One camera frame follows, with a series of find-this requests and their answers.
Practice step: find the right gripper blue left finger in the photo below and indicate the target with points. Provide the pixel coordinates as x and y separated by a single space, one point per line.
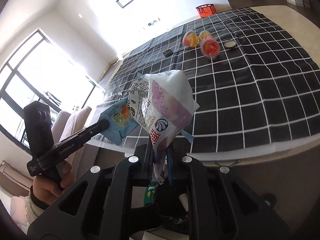
148 162

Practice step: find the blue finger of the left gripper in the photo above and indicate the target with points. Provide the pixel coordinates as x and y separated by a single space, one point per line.
96 128

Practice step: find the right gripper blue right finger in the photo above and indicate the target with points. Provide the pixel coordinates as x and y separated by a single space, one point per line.
170 166

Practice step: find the light blue snack wrapper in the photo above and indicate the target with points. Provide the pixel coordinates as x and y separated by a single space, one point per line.
122 115

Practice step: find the white purple bread wrapper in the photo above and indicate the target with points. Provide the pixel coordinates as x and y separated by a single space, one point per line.
163 105

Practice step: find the pink pig jelly cup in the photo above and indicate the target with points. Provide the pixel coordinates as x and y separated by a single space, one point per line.
210 48

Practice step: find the orange jelly cup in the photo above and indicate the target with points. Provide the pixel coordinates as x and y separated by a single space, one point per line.
190 39

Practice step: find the yellow jelly cup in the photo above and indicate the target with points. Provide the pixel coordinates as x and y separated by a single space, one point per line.
205 35

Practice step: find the person's left hand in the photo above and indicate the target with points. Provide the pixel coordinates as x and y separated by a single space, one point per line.
47 191

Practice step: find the beige sofa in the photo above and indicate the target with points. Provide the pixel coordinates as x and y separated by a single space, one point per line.
68 124

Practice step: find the green slipper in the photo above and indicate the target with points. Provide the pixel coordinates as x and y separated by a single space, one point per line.
150 192

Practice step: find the round metal jar lid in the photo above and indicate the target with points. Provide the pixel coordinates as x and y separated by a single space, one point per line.
167 53

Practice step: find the black white checkered tablecloth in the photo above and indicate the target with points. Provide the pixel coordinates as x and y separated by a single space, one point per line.
265 90

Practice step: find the white jar lid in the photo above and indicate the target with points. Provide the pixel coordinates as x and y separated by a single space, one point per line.
230 44

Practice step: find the orange storage bag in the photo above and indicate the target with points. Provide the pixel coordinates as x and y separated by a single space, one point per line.
206 10

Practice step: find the black left camera box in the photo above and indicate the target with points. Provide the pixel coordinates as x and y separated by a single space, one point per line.
38 128

